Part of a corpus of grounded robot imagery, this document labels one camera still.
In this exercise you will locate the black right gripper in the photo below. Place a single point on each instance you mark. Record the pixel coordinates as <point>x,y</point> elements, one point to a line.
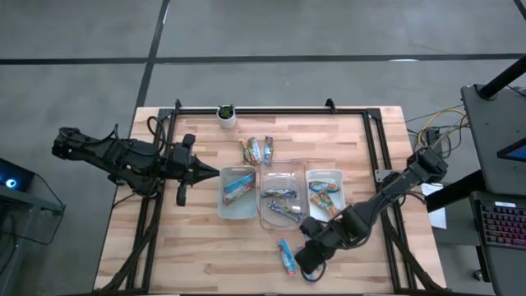
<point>314,251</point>

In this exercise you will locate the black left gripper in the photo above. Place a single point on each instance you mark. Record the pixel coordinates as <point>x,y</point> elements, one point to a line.
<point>181,164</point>

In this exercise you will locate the green snack bag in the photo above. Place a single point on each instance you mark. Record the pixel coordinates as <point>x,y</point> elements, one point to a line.
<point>328,206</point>

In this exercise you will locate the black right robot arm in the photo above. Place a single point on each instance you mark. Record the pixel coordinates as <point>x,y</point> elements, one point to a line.
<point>390,193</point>

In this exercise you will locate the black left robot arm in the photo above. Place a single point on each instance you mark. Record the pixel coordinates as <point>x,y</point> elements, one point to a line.
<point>115,156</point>

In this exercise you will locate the clear plastic bin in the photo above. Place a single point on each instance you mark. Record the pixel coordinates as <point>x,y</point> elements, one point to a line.
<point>287,224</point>

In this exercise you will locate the white plastic bin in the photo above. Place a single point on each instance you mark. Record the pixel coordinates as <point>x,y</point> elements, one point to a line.
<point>238,209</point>
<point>339,177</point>

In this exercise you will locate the succulent in white pot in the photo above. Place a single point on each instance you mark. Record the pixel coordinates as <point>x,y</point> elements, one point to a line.
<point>227,121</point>

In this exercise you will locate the white paper sheet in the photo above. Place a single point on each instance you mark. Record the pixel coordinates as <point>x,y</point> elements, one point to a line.
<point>437,218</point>

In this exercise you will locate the black power box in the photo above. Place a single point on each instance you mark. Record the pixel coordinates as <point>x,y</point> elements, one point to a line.
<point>432,135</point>

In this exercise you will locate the black desk caster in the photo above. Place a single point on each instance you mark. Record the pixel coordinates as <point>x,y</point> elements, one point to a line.
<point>478,275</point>

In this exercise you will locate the grey side desk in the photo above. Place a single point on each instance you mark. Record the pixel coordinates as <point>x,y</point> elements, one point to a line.
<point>29,200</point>

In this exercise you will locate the computer with blue light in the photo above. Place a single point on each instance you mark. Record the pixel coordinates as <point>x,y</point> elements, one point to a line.
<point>16,177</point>

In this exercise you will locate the backlit computer keyboard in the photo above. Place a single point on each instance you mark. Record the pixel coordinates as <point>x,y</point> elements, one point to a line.
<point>503,226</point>

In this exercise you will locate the black keyboard desk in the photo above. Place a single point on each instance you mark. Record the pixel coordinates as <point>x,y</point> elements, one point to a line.
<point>505,267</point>

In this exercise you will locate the dark grey desk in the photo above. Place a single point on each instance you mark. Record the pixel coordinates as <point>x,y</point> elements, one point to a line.
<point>489,144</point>

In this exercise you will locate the blue-screen monitor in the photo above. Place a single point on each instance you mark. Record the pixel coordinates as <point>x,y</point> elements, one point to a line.
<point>515,153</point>

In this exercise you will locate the black diagonal pole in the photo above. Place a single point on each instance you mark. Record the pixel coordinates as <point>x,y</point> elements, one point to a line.
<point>501,78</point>

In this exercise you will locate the silver aluminium bracket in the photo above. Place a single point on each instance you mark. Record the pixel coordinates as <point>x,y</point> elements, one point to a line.
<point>382,176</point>

